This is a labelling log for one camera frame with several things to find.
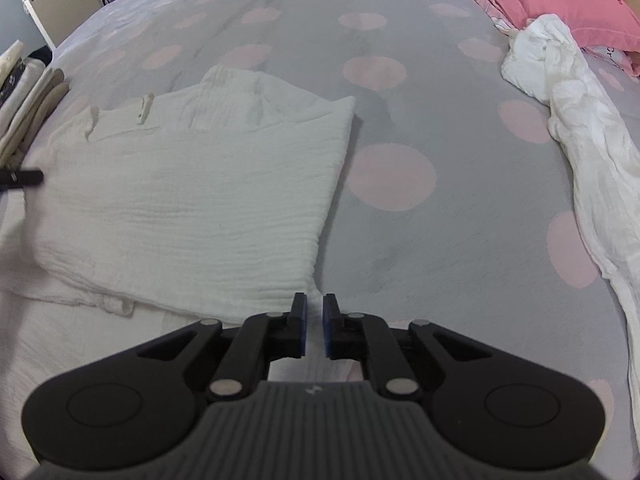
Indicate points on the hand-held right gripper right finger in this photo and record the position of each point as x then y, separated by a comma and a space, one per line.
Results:
326, 327

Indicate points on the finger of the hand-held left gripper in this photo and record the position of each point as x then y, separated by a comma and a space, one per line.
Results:
25, 177

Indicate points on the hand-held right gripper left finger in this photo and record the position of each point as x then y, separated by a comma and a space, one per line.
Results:
302, 327

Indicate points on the white crinkle top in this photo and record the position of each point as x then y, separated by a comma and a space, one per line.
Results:
200, 200

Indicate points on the beige folded garment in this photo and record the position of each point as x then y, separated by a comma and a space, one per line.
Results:
42, 102

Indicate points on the dark patterned folded garment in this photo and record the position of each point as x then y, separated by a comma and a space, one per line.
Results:
12, 85

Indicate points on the cream folded garment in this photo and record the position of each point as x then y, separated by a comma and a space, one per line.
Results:
11, 57

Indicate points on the white door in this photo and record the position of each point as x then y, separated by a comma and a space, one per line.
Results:
50, 0

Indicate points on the grey pink-dotted bed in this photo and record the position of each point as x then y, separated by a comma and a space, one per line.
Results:
425, 110

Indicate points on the white smooth garment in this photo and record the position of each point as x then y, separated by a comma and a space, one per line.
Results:
590, 125

